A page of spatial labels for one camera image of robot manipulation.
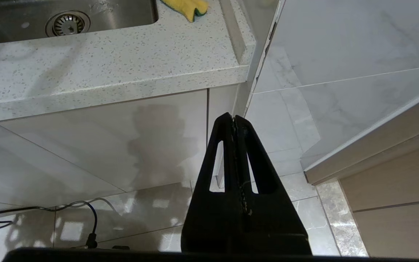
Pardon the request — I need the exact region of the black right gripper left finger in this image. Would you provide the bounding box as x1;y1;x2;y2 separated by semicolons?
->
181;113;248;254

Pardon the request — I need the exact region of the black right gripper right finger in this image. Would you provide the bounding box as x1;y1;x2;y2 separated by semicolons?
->
237;116;312;255

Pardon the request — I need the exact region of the yellow green sponge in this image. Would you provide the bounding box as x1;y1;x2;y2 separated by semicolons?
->
159;0;209;23

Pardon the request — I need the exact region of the stainless steel sink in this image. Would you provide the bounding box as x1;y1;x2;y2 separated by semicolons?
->
0;0;159;46

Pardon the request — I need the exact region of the narrow white cabinet panel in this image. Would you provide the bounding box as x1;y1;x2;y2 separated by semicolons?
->
207;84;240;190

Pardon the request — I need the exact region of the white glossy cabinet door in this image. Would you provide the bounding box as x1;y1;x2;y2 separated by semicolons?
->
0;89;209;192
0;122;124;208

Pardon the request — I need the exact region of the round metal drain strainer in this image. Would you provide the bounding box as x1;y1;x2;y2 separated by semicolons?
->
45;11;91;37

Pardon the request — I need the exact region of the thin black floor cable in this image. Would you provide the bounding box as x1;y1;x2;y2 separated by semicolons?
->
0;201;99;250

